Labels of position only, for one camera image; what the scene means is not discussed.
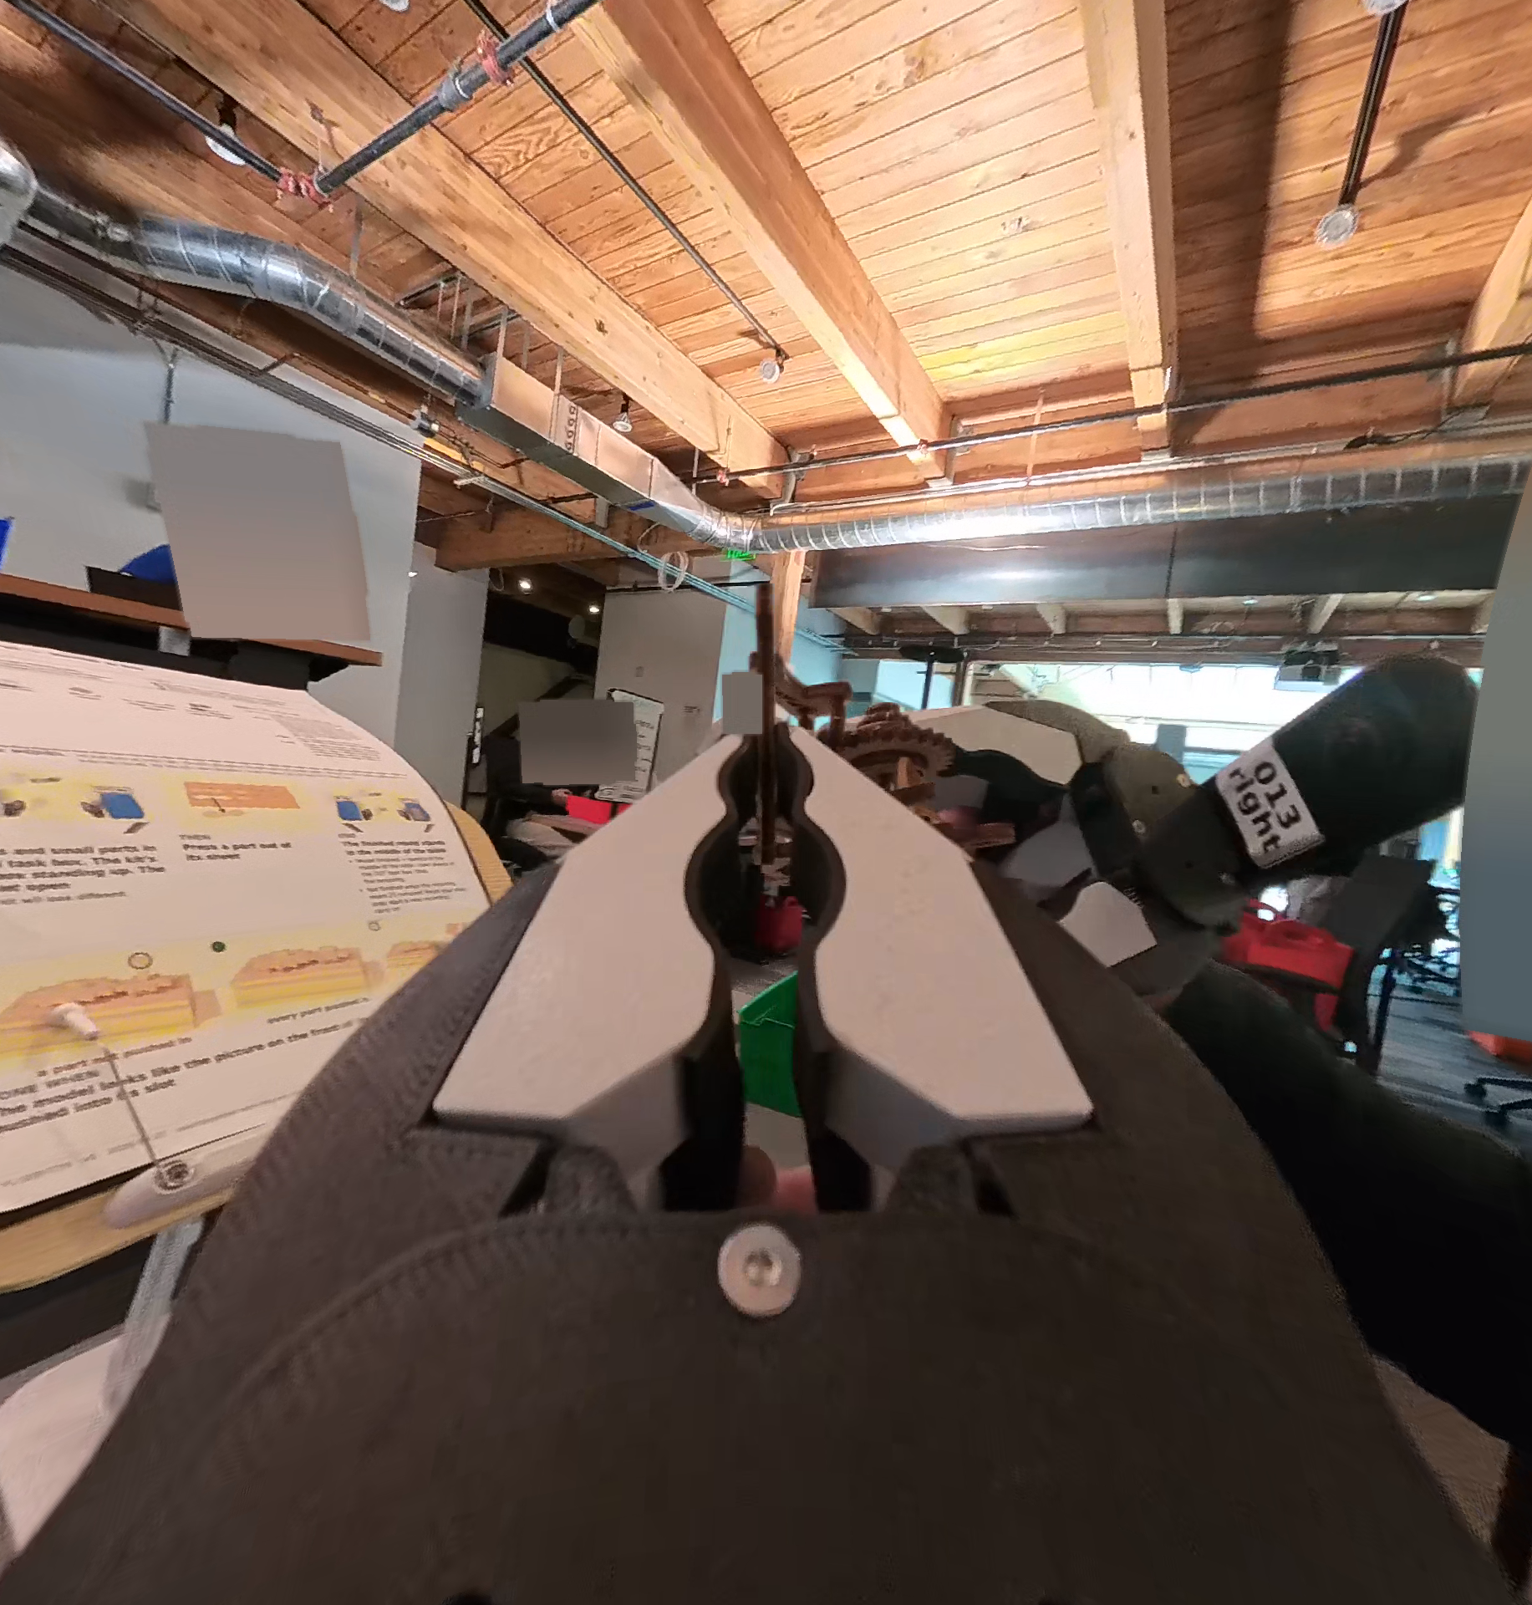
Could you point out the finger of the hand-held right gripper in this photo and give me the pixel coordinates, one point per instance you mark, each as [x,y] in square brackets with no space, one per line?
[999,733]
[1053,846]

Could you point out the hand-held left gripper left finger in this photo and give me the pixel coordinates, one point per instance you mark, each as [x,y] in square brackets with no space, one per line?
[578,1004]

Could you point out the green storage bin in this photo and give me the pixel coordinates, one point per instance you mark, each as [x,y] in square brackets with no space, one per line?
[774,1041]

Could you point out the white document stand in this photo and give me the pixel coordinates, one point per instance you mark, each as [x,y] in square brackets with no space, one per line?
[39,1255]

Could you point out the white instruction stand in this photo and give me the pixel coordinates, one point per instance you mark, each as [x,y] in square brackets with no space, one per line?
[152,816]

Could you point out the red storage bin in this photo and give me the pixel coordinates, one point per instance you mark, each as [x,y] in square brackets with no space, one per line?
[1293,966]

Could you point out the black ceiling pipe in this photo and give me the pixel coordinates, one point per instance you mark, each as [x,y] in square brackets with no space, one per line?
[465,81]

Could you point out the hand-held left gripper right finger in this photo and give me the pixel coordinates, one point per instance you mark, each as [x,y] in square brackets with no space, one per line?
[954,1004]

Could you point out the black office chair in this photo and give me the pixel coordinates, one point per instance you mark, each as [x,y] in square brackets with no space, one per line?
[1393,916]

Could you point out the wooden top desk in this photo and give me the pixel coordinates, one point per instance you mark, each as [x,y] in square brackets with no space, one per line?
[39,602]

